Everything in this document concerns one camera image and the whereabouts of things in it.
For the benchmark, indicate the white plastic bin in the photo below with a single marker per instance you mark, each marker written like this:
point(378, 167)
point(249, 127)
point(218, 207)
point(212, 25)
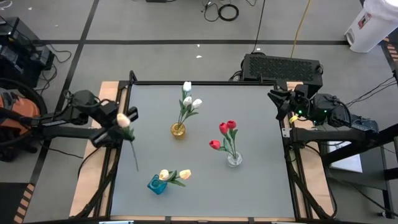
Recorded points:
point(371, 26)

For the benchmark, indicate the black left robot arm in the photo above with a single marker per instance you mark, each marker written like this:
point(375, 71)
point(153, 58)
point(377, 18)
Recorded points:
point(71, 130)

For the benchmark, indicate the cream artificial tulip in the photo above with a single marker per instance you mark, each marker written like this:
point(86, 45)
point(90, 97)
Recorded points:
point(163, 175)
point(185, 174)
point(123, 120)

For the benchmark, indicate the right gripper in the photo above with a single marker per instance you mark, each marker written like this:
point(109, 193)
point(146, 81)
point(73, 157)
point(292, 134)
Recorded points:
point(320, 109)

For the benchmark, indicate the yellow glass vase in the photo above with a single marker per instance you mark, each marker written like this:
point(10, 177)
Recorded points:
point(178, 130)

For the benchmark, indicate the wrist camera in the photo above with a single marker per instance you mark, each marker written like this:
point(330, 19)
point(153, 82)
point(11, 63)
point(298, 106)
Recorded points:
point(301, 90)
point(108, 109)

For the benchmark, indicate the orange vacuum cleaner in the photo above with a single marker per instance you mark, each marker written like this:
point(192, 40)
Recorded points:
point(38, 99)

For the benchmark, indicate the clear glass vase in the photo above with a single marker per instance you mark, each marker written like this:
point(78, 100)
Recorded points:
point(234, 159)

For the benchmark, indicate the black computer tower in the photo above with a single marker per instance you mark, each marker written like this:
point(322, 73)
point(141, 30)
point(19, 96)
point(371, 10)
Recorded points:
point(21, 65)
point(17, 34)

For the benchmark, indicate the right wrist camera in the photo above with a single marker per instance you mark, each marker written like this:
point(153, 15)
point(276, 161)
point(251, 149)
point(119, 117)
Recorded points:
point(301, 90)

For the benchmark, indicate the white paper sheet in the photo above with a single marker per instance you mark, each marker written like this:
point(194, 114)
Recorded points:
point(348, 161)

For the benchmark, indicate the orange black shop vacuum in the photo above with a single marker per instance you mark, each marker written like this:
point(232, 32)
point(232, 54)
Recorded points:
point(18, 112)

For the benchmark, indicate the blue glass vase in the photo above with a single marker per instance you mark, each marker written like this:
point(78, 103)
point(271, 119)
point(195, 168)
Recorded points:
point(157, 185)

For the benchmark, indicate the green flower stem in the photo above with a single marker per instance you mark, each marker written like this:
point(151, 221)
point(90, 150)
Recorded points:
point(186, 86)

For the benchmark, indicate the black metal stand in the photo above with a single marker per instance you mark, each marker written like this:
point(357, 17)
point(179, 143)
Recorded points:
point(385, 168)

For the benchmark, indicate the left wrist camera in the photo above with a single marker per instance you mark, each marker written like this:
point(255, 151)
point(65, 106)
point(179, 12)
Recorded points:
point(108, 109)

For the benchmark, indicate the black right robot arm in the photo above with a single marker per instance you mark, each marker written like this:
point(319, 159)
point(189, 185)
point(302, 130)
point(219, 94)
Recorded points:
point(326, 135)

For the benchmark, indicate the black perforated computer case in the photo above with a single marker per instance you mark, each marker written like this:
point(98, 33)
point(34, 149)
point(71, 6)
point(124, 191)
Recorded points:
point(281, 70)

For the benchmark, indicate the white artificial tulip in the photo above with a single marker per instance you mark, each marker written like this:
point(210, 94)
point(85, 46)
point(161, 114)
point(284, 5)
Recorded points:
point(196, 103)
point(187, 100)

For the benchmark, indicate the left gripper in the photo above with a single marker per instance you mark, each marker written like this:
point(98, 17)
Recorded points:
point(113, 122)

